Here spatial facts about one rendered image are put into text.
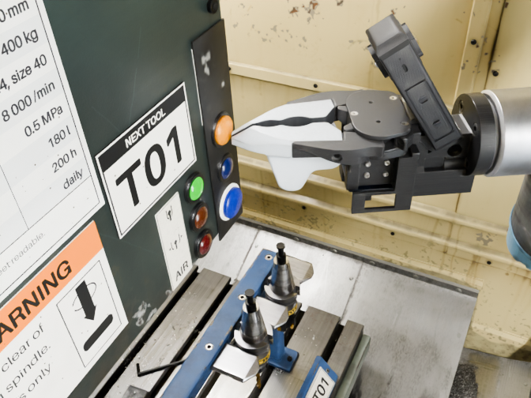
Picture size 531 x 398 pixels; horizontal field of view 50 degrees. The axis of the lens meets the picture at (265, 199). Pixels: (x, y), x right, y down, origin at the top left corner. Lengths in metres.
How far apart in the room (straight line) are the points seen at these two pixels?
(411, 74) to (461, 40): 0.71
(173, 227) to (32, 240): 0.15
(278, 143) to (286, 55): 0.84
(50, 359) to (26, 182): 0.12
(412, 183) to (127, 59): 0.25
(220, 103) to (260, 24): 0.82
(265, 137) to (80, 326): 0.20
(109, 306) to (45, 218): 0.10
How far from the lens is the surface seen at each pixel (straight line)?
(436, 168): 0.51
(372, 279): 1.55
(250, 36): 1.31
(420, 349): 1.50
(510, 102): 0.50
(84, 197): 0.36
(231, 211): 0.52
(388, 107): 0.49
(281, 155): 0.46
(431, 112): 0.46
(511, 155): 0.50
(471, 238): 1.41
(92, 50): 0.34
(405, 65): 0.44
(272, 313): 0.99
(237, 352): 0.94
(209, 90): 0.45
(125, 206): 0.39
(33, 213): 0.33
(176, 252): 0.47
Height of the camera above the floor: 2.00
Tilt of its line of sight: 41 degrees down
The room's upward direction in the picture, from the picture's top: 3 degrees counter-clockwise
